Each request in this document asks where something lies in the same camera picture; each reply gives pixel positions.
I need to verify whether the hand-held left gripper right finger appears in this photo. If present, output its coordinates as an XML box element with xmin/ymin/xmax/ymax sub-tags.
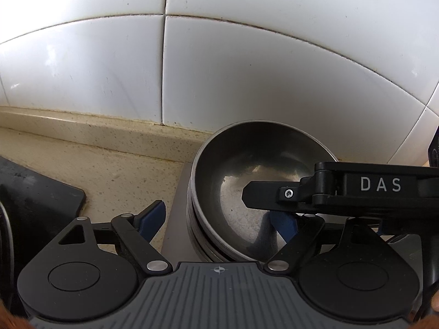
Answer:
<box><xmin>262</xmin><ymin>212</ymin><xmax>381</xmax><ymax>276</ymax></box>

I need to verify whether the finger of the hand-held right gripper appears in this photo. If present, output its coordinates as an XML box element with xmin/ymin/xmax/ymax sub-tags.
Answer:
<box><xmin>242</xmin><ymin>175</ymin><xmax>316</xmax><ymax>211</ymax></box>

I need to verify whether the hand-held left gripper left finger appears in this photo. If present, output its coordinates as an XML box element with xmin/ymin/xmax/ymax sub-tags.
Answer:
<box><xmin>57</xmin><ymin>200</ymin><xmax>173</xmax><ymax>276</ymax></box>

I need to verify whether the small steel bowl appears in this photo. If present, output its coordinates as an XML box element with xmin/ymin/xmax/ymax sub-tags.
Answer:
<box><xmin>192</xmin><ymin>121</ymin><xmax>340</xmax><ymax>261</ymax></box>

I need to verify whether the black glass gas stove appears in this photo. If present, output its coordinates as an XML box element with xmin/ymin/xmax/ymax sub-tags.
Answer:
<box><xmin>0</xmin><ymin>156</ymin><xmax>86</xmax><ymax>283</ymax></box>

